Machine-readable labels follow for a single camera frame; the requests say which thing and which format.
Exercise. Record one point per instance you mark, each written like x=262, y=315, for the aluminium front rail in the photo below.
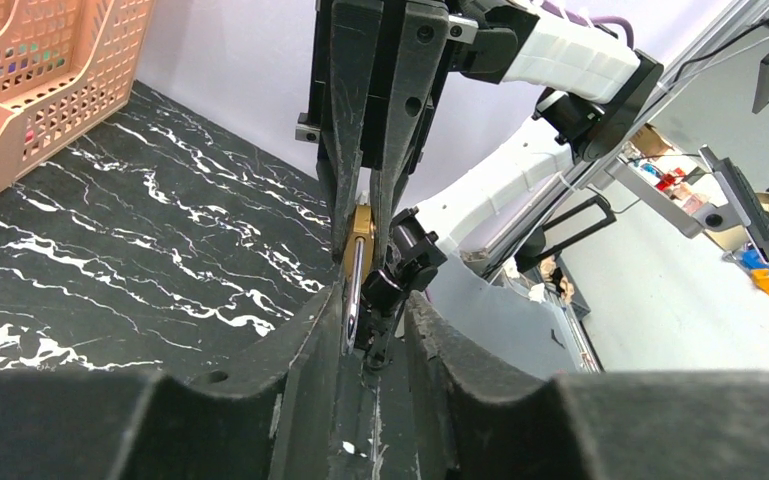
x=617, y=126

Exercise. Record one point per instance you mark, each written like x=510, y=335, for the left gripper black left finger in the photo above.
x=268, y=415

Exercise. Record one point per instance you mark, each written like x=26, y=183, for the orange plastic file organizer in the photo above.
x=65, y=66

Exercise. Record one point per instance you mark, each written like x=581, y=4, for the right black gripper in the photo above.
x=378, y=72

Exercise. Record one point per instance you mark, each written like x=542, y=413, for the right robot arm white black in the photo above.
x=584, y=70

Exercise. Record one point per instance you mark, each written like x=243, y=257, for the background desk clutter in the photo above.
x=743, y=209

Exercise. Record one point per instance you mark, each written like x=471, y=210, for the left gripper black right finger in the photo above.
x=478, y=417

